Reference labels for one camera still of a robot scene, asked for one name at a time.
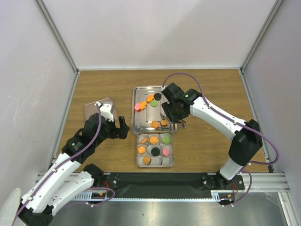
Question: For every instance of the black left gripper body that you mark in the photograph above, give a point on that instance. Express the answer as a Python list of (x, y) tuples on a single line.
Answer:
[(110, 131)]

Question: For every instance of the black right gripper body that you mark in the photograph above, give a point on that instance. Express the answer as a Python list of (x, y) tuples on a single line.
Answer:
[(173, 113)]

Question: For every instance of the metal tongs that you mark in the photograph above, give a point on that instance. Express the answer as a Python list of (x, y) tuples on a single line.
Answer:
[(180, 122)]

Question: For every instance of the orange scalloped flower cookie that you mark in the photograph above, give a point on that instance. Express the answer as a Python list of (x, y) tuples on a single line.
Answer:
[(164, 123)]

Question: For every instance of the green round cookie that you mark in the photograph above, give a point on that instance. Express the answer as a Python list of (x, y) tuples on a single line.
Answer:
[(166, 140), (154, 103)]

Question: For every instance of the brown tin lid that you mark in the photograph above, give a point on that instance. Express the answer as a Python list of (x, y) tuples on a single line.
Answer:
[(90, 109)]

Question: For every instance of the orange round dotted cookie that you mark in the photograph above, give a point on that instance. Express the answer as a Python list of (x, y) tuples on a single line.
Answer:
[(153, 140)]

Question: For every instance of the black sandwich cookie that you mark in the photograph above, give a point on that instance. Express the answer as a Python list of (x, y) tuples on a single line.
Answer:
[(157, 96), (155, 151)]

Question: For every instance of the pink round cookie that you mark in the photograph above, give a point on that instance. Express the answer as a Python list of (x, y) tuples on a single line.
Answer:
[(165, 151)]

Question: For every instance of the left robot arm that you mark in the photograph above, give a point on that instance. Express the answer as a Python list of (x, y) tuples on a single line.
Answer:
[(50, 194)]

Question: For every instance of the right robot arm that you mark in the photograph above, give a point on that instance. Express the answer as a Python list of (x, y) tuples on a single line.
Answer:
[(244, 135)]

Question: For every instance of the black sandwich cookie top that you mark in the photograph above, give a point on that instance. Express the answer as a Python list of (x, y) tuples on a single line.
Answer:
[(157, 96)]

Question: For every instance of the orange fish cookie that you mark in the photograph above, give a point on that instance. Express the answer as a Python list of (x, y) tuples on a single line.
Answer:
[(149, 98)]

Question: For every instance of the pink cookie at edge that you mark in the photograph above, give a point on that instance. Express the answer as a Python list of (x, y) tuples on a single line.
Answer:
[(137, 106)]

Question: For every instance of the steel baking tray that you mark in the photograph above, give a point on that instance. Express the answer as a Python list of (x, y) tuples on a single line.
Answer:
[(141, 120)]

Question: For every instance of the orange plain round cookie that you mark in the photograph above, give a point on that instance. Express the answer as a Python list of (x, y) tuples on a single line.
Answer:
[(155, 124)]

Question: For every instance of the orange star cookie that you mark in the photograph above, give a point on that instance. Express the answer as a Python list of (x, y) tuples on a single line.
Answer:
[(143, 105)]

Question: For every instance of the brown cookie tin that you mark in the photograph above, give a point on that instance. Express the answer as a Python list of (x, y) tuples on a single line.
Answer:
[(156, 161)]

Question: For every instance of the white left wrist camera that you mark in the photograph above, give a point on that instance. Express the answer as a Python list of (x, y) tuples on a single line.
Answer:
[(106, 110)]

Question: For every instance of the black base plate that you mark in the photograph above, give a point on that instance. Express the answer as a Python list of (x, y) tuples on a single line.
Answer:
[(155, 185)]

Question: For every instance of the aluminium frame rail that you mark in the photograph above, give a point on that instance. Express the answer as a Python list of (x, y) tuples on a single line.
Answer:
[(254, 182)]

